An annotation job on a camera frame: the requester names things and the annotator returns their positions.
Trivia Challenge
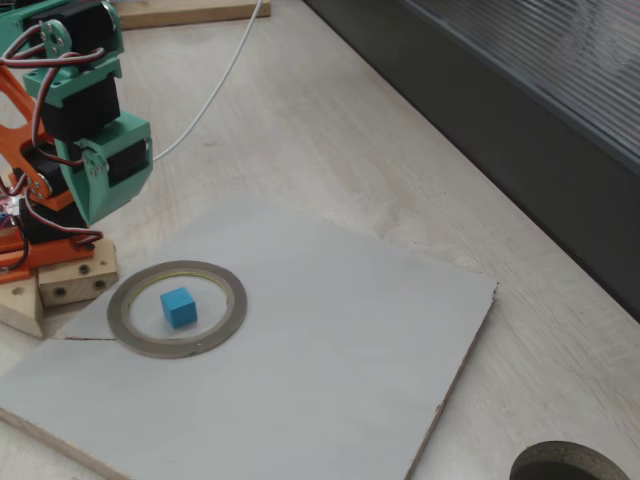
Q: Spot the blue cube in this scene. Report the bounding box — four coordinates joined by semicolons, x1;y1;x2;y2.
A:
159;287;198;330

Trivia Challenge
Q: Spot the red controller board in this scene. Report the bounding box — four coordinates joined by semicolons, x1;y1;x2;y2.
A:
0;182;21;236

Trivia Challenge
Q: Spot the wooden base block with holes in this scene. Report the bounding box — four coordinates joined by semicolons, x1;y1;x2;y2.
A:
37;238;120;308

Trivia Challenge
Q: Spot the long wooden base plank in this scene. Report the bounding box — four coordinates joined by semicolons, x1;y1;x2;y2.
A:
0;273;46;338

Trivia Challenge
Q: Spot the light wooden plank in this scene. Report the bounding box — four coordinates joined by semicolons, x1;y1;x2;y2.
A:
117;0;272;30

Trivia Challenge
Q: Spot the white particle board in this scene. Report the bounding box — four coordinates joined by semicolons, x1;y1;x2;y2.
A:
0;192;500;480

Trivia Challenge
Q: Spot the frosted glass desk partition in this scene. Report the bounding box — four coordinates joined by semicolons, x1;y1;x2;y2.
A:
304;0;640;324

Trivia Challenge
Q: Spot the red white black servo cable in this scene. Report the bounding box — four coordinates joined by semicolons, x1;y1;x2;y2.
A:
0;22;109;251

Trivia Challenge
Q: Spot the black power cable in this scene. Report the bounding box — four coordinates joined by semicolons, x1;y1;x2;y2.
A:
0;227;30;275

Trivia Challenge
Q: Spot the grey tape ring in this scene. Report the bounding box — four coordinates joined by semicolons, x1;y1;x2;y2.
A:
106;259;248;359

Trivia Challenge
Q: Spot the white USB cable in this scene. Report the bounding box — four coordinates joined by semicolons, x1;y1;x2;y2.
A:
152;0;265;162

